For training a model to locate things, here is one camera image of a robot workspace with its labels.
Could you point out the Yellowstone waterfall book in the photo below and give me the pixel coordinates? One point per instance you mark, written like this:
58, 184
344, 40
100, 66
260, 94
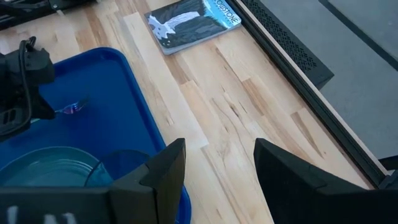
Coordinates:
189, 25

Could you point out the blue translucent cup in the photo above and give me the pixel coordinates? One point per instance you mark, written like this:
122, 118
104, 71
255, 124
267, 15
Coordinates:
124, 163

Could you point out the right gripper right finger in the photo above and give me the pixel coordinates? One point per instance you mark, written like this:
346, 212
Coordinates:
304, 193

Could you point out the teal round plate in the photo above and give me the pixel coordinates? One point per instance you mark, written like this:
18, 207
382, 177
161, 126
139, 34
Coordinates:
46, 168

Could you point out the iridescent blue fork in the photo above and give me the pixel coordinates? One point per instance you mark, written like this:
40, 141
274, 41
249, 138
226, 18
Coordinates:
73, 108

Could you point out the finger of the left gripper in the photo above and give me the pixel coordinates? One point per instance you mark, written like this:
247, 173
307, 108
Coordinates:
45, 109

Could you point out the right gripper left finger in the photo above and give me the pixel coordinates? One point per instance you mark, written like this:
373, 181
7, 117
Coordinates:
155, 189

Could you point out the blue plastic tray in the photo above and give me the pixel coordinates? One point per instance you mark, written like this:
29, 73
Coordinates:
118, 118

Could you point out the black perforated metal box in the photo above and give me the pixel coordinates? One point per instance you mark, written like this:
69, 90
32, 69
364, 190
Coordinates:
286, 40

